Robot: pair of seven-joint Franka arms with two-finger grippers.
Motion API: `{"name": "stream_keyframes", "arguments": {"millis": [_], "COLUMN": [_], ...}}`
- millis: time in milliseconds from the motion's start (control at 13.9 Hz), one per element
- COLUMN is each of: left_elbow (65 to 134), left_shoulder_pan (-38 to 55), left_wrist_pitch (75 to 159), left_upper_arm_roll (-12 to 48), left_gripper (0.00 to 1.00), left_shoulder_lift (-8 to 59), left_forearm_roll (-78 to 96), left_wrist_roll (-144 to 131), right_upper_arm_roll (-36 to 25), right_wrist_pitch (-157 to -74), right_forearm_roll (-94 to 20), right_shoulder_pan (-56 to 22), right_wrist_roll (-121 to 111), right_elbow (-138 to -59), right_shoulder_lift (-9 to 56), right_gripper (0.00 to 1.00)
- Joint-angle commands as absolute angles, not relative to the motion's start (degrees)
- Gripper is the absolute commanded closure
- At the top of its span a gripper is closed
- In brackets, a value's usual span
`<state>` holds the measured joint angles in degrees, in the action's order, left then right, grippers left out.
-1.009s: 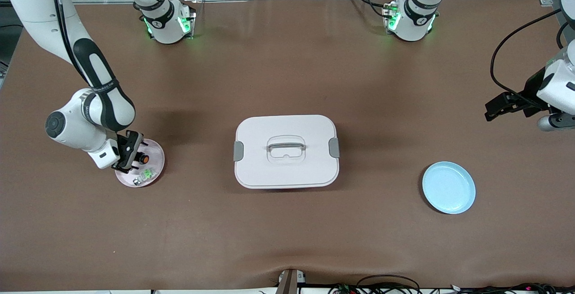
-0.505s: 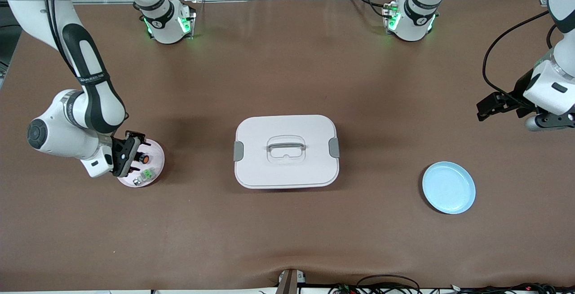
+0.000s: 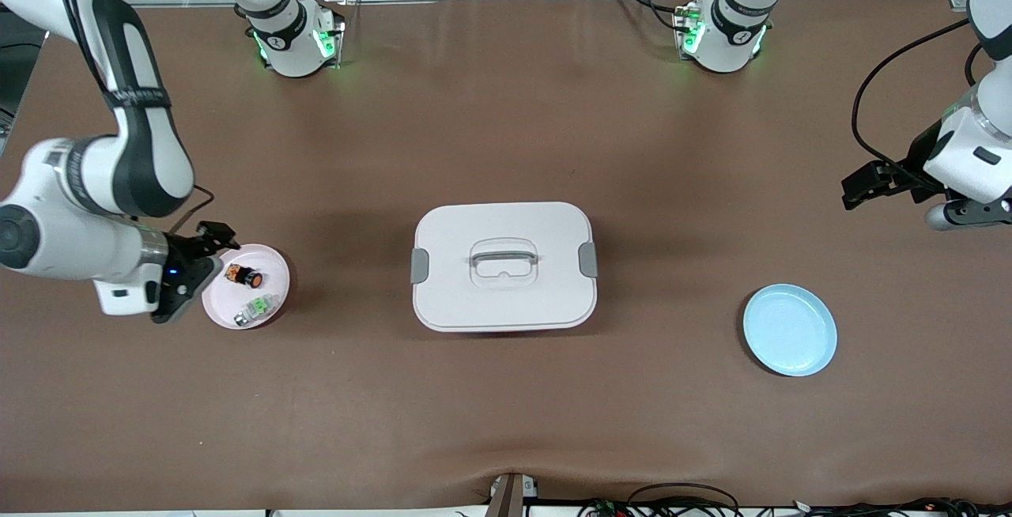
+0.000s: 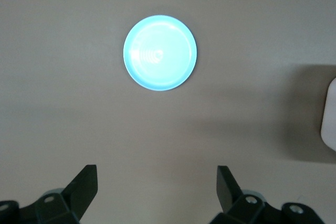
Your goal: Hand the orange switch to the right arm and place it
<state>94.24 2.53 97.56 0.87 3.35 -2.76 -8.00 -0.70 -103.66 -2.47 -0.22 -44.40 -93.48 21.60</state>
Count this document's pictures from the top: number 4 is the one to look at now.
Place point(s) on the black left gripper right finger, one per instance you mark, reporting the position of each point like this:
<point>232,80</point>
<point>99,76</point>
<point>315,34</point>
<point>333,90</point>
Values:
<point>231,197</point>

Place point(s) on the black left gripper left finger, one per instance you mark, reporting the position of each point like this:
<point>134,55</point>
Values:
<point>76,197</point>

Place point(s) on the brown table mat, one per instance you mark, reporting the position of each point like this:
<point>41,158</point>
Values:
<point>78,116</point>

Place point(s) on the pale pink lidded container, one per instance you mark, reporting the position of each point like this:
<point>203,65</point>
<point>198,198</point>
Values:
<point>329,119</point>

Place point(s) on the light blue round plate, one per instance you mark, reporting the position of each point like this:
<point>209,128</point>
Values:
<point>160,53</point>

